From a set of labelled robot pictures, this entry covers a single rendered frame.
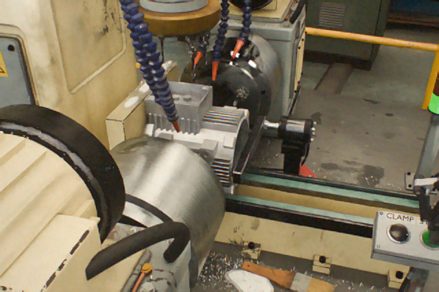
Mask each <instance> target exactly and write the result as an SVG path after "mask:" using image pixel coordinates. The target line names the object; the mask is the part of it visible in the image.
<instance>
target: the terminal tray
mask: <svg viewBox="0 0 439 292"><path fill-rule="evenodd" d="M167 82H168V84H169V88H170V90H171V93H172V97H173V99H174V103H175V106H176V109H177V113H178V115H179V119H178V124H179V128H180V131H181V132H182V133H183V134H184V133H185V132H187V134H188V135H190V134H191V133H193V135H194V136H195V135H196V134H199V133H200V130H201V121H202V117H203V114H204V112H206V110H207V109H209V107H210V106H213V87H212V86H203V85H198V84H188V83H182V82H171V81H167ZM204 87H207V88H206V89H205V88H204ZM151 96H153V95H152V92H150V93H149V94H148V96H147V97H146V98H145V99H144V104H145V115H146V119H147V124H152V125H155V126H156V130H157V129H158V128H160V129H161V130H164V129H165V131H166V132H167V131H168V130H171V132H174V130H175V128H174V127H173V125H172V124H171V122H169V121H168V120H167V116H166V115H165V111H164V109H163V107H162V106H160V105H158V104H156V103H155V101H154V98H155V96H153V98H150V97H151ZM193 102H197V103H196V104H193Z"/></svg>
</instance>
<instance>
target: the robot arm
mask: <svg viewBox="0 0 439 292"><path fill-rule="evenodd" d="M433 188H435V189H436V190H437V191H438V192H439V172H437V173H436V174H435V175H434V178H425V177H424V176H423V175H421V174H416V175H414V183H413V193H414V194H415V195H416V196H417V198H418V203H419V212H420V220H421V221H424V222H427V229H428V230H429V244H432V245H439V200H438V202H437V204H436V205H434V209H432V208H430V192H431V191H433Z"/></svg>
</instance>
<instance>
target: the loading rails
mask: <svg viewBox="0 0 439 292"><path fill-rule="evenodd" d="M225 199H226V210H225V214H224V218H223V219H222V224H221V226H220V228H219V231H218V233H217V236H216V237H215V240H214V241H221V242H225V243H231V244H235V245H240V246H242V249H241V256H242V257H246V258H252V259H259V256H260V251H261V250H264V251H268V252H274V253H278V254H284V255H288V256H295V257H299V258H304V259H308V260H312V261H313V263H312V268H311V270H312V271H318V272H322V273H327V274H329V273H330V270H331V265H338V266H342V267H349V268H352V269H358V270H362V271H369V272H373V273H379V274H383V275H386V276H387V282H388V286H389V287H394V288H398V289H399V287H400V286H401V284H402V282H403V281H404V279H405V277H406V275H407V273H408V271H409V269H410V266H407V265H400V264H396V263H390V262H386V261H382V260H376V259H372V258H371V257H370V254H371V247H372V228H373V222H374V220H375V216H376V212H377V211H378V210H383V211H388V212H395V213H399V214H403V215H411V216H415V217H420V212H419V203H418V198H417V196H416V195H415V194H414V193H410V192H405V191H397V190H392V189H388V188H379V187H375V186H366V185H363V184H350V183H345V182H338V181H333V180H325V179H320V178H313V177H308V176H303V175H296V174H291V173H283V172H278V171H270V170H266V169H258V168H254V167H248V170H247V172H246V174H245V177H244V180H243V182H242V183H241V184H240V185H239V188H238V189H237V191H236V192H235V193H234V195H233V196H232V195H225Z"/></svg>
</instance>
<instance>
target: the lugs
mask: <svg viewBox="0 0 439 292"><path fill-rule="evenodd" d="M240 110H244V109H240ZM244 111H245V118H247V120H248V117H249V111H248V110H244ZM155 131H156V126H155V125H152V124H146V123H145V125H144V128H143V135H145V136H154V135H155ZM235 142H236V138H235V137H234V136H230V135H224V139H223V143H222V146H223V147H224V148H227V149H234V148H235ZM223 190H224V194H225V195H232V196H233V195H234V193H235V186H234V185H231V186H230V188H226V187H223Z"/></svg>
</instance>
